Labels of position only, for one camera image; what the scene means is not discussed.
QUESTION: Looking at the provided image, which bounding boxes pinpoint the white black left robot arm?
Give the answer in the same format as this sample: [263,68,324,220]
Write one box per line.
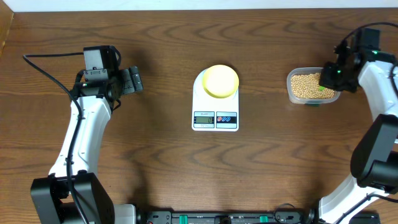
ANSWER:
[30,45,143,223]

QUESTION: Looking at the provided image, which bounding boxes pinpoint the soybeans pile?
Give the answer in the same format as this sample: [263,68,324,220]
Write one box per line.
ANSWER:
[291,73,335,99]

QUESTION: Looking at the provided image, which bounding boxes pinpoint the green tape strip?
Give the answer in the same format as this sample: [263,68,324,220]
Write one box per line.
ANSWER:
[305,103,321,107]

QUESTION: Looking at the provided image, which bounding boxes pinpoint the clear plastic container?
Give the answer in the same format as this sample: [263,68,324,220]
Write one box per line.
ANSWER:
[287,67,340,105]

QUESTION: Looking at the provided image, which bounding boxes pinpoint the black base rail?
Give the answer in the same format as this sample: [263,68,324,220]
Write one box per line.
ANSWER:
[137,211,310,224]

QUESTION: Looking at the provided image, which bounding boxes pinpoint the yellow bowl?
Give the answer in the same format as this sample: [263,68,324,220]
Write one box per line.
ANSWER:
[202,65,239,98]

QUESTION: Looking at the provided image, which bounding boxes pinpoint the white digital kitchen scale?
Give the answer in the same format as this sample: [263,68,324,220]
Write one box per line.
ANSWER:
[192,68,239,132]

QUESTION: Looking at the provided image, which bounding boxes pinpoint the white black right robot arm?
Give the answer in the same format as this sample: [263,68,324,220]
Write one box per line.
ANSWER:
[313,23,397,223]

